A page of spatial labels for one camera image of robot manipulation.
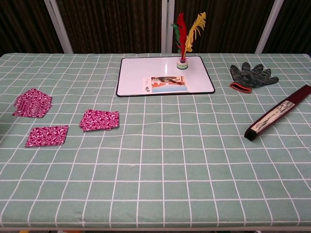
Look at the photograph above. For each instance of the illustrated postcard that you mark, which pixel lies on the illustrated postcard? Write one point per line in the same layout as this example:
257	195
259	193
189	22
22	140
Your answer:
167	85

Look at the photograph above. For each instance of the grey knit glove orange cuff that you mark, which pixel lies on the grey knit glove orange cuff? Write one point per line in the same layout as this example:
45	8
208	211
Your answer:
250	77

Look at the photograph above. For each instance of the white metal frame post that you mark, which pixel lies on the white metal frame post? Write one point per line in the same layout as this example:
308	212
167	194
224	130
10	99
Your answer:
167	26
268	26
59	26

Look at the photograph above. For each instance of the dark red folded fan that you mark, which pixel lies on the dark red folded fan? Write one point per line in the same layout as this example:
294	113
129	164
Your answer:
272	116

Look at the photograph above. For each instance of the magenta patterned card pile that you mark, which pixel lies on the magenta patterned card pile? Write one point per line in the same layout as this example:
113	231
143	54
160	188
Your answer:
99	120
32	103
47	136

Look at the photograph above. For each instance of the dark brown curtain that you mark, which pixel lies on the dark brown curtain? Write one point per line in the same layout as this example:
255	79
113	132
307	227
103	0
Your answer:
109	24

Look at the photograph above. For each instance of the colourful feather shuttlecock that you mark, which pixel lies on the colourful feather shuttlecock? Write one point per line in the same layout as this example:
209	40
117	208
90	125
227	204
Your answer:
182	31

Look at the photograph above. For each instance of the green checked tablecloth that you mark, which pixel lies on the green checked tablecloth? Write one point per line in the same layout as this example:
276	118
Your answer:
155	170

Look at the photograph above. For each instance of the white board with black rim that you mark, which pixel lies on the white board with black rim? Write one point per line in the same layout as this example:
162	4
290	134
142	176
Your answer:
136	77

